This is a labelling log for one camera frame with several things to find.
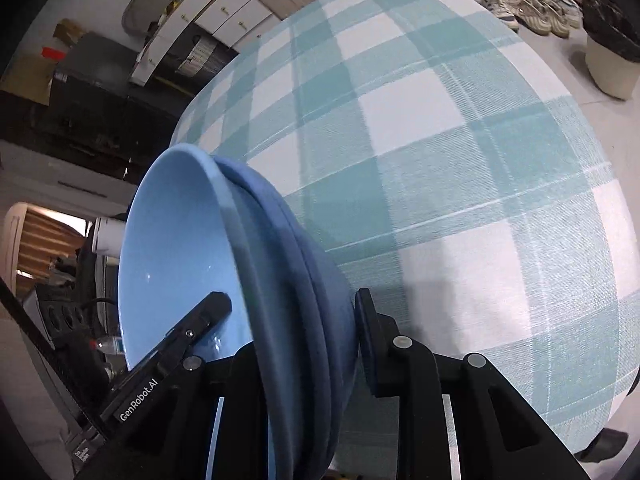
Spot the small labelled bottle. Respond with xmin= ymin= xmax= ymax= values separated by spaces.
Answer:
xmin=91 ymin=336 xmax=125 ymax=356

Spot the teal checked tablecloth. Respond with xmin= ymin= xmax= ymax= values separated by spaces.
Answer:
xmin=172 ymin=0 xmax=639 ymax=452

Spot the woven laundry basket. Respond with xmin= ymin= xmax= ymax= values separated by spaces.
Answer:
xmin=176 ymin=37 xmax=228 ymax=78

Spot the white green sneaker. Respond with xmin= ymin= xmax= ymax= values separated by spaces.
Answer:
xmin=480 ymin=0 xmax=520 ymax=32

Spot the white grey sneaker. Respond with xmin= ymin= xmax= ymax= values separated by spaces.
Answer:
xmin=514 ymin=0 xmax=570 ymax=39

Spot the white drawer cabinet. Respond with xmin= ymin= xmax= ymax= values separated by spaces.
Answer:
xmin=129 ymin=0 xmax=281 ymax=87

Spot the white trash bin black bag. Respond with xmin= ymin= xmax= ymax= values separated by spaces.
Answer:
xmin=582 ymin=0 xmax=639 ymax=101

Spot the light blue bowl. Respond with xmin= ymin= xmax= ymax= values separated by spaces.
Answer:
xmin=117 ymin=143 xmax=281 ymax=480

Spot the large blue bowl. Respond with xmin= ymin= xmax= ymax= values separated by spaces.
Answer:
xmin=214 ymin=155 xmax=359 ymax=480

